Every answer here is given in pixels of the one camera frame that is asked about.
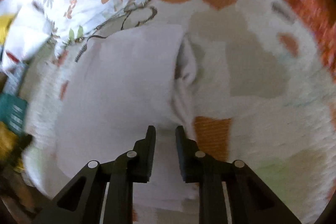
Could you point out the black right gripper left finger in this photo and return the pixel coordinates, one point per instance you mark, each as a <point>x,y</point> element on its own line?
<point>103,193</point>

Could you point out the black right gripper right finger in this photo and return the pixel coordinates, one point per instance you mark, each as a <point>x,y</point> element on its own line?
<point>228,192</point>

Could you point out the white garment with grey band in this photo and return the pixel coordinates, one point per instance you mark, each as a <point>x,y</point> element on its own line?
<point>122,84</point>

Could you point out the heart-patterned quilted bedspread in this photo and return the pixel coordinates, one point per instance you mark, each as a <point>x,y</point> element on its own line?
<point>260,94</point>

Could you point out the mustard yellow garment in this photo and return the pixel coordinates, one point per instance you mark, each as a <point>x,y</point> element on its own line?
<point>8,142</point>

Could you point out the teal patterned box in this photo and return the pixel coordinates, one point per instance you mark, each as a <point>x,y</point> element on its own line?
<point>13,112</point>

